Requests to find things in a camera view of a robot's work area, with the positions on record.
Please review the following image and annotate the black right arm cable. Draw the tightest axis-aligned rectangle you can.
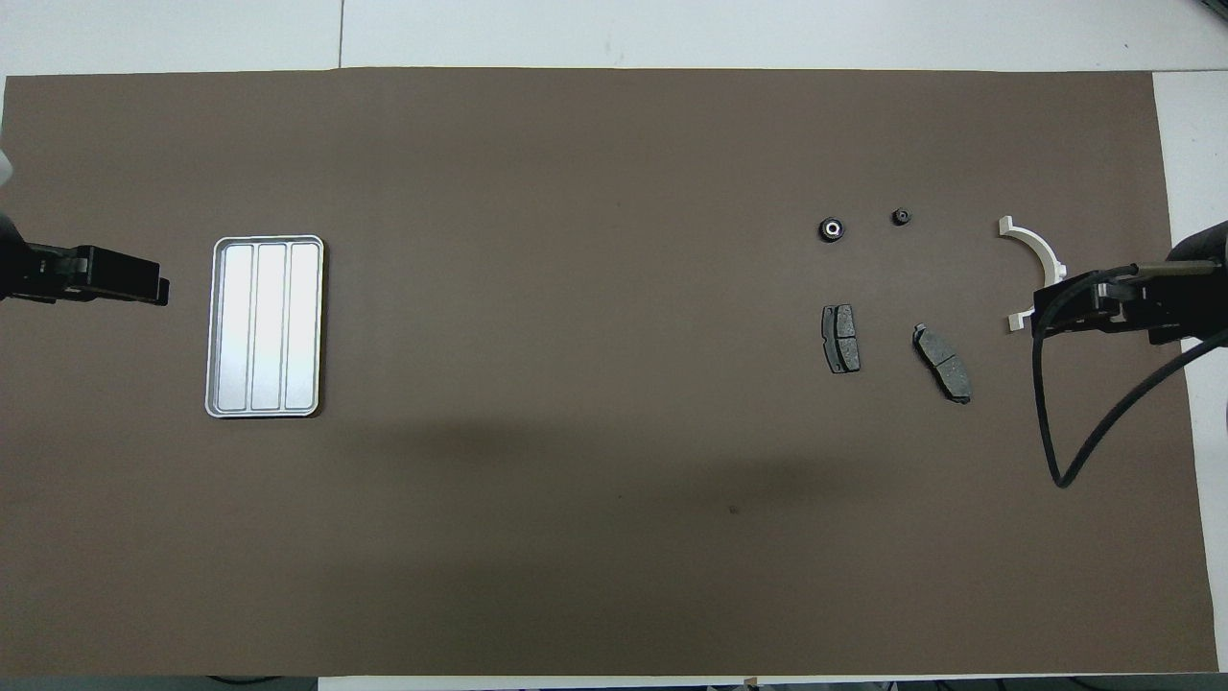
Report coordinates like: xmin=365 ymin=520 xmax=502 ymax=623
xmin=1031 ymin=261 xmax=1228 ymax=488

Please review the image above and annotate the long dark brake pad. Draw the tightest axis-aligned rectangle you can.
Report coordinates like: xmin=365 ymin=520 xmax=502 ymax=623
xmin=911 ymin=323 xmax=973 ymax=405

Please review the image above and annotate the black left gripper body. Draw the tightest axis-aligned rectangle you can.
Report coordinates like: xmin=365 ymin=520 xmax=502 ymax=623
xmin=27 ymin=244 xmax=97 ymax=304

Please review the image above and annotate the white curved plastic bracket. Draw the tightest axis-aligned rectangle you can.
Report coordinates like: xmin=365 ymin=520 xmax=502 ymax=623
xmin=998 ymin=216 xmax=1069 ymax=334

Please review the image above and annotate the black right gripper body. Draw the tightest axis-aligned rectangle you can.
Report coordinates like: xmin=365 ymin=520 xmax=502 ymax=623
xmin=1094 ymin=272 xmax=1187 ymax=346

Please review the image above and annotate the brown table mat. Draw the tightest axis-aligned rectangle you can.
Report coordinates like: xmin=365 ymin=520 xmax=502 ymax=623
xmin=0 ymin=67 xmax=1219 ymax=678

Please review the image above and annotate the short dark brake pad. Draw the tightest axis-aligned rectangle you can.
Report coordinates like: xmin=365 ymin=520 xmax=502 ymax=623
xmin=821 ymin=304 xmax=862 ymax=374

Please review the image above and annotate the silver metal tray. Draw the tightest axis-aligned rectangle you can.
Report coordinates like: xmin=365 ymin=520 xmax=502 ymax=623
xmin=204 ymin=235 xmax=325 ymax=419

